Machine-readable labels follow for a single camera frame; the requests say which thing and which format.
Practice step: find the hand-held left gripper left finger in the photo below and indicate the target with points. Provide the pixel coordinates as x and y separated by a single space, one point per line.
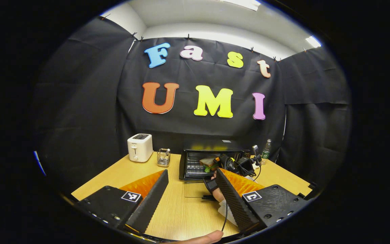
147 203

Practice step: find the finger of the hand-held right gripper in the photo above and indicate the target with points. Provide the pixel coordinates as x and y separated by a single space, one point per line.
218 159

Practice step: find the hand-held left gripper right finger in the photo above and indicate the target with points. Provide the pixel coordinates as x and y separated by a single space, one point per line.
237 206

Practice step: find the sandwich with lettuce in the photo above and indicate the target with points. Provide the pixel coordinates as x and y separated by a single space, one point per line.
208 161

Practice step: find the black electric oven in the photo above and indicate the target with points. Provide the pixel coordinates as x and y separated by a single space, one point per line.
191 166

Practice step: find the clear plastic water bottle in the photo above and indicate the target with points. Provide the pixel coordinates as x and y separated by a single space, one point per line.
266 151

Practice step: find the white toaster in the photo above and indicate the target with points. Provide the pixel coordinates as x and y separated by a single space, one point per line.
140 149

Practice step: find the black backdrop cloth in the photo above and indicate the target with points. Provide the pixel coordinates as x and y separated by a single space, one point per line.
113 101

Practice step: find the ceiling light panel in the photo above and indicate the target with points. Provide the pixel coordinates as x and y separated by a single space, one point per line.
242 4
313 41

